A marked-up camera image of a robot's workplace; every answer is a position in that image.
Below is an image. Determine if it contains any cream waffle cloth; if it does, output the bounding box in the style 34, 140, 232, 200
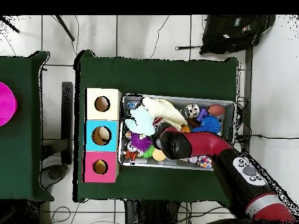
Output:
142, 96, 189, 130

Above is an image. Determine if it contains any mint waffle cloth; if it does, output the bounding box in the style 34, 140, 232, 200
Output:
124, 104, 156, 137

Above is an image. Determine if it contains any silver mesh bin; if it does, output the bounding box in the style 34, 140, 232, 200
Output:
118, 93, 237, 172

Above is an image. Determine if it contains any wooden box with three holes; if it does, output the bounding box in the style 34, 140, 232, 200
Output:
82, 87, 123, 184

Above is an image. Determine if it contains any purple spiky monster toy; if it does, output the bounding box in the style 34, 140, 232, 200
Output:
130, 132, 153, 151

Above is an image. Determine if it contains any round orange sponge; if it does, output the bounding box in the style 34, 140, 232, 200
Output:
152, 148, 167, 162

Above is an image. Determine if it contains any striped tiger plush toy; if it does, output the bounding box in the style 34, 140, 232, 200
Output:
121, 149, 140, 162

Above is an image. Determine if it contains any purple toy brick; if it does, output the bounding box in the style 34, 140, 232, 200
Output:
196, 107, 209, 122

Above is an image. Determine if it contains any dark green tablecloth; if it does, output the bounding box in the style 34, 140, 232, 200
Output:
0, 50, 54, 201
72, 50, 239, 203

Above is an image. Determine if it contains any blue spiky ball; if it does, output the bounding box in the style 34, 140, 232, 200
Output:
192, 115, 222, 135

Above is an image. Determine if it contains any brown toy football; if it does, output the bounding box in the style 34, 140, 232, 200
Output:
207, 104, 227, 117

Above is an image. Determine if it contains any polka dot fabric toy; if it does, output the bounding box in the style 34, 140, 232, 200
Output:
197, 155, 214, 169

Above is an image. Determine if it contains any black panel on stand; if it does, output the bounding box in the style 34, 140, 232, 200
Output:
39, 81, 74, 190

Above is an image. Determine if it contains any black backpack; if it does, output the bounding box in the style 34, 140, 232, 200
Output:
175, 15, 276, 55

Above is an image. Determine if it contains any black tripod leg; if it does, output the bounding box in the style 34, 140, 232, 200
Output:
54, 15, 75, 42
0, 15, 20, 33

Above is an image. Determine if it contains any pink plastic bowl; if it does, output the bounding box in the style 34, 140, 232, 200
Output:
0, 81, 18, 127

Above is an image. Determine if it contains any thin black cable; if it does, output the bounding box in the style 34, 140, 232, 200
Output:
149, 15, 170, 60
251, 134, 299, 140

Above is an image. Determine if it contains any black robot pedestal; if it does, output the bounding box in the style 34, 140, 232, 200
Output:
123, 199, 182, 224

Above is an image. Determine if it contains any grey metal rail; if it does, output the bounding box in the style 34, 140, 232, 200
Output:
242, 47, 253, 152

